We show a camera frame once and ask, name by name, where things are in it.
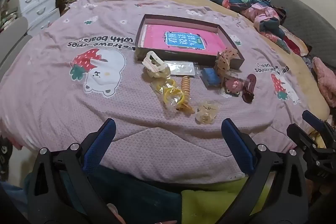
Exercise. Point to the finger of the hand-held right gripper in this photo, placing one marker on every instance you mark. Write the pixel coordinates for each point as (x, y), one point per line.
(312, 118)
(302, 136)

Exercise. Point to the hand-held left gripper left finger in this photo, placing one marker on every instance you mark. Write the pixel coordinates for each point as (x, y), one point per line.
(108, 132)

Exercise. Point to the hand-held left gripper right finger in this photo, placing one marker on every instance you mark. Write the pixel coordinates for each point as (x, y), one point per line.
(236, 138)

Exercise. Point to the maroon hair clip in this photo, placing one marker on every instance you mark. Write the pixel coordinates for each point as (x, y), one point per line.
(249, 87)

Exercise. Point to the blue rectangular hair clip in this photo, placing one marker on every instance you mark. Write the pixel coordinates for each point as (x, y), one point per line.
(210, 77)

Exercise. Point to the yellow hair rings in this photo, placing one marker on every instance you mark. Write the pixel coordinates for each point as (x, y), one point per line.
(170, 94)

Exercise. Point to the dotted mesh hair bow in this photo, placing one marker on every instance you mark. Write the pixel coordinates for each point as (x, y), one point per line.
(225, 61)

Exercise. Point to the white hair claw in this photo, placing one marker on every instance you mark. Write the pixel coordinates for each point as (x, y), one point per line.
(155, 65)

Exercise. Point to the white earring card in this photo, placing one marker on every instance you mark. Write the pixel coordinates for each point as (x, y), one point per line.
(182, 68)

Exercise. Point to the brown cardboard box tray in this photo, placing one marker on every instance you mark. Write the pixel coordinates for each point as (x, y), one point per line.
(187, 40)

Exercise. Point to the pink printed blanket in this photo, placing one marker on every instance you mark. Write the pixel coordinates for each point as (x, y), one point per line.
(78, 108)

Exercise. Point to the pink fluffy cloth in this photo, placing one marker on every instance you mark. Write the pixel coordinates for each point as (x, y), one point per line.
(325, 79)

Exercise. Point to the green clothing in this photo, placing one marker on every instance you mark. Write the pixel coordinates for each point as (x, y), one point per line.
(210, 195)

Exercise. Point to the blue trousers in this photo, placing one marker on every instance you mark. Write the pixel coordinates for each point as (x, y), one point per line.
(136, 197)

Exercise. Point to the red cloth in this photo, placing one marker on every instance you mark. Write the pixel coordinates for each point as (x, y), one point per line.
(295, 43)

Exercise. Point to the grey padded headboard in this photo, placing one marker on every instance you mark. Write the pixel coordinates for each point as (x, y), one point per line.
(307, 19)

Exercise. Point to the pink patterned garment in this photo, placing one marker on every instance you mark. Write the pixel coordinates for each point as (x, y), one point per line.
(265, 16)

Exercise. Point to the pink book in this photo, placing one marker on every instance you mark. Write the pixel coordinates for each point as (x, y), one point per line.
(181, 39)

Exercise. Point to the white drawer unit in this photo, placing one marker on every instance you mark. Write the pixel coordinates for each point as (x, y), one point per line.
(36, 3)

